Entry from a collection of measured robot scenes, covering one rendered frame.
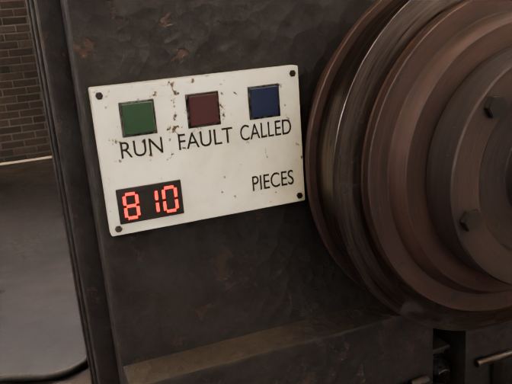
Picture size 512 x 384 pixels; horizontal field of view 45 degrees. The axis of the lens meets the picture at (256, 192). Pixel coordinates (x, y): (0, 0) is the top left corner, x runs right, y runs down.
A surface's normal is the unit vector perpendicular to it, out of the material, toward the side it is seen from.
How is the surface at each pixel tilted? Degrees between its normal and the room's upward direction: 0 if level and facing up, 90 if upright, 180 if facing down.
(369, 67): 90
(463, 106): 55
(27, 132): 90
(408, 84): 90
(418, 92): 59
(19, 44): 90
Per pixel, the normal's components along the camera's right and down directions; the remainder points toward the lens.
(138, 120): 0.35, 0.24
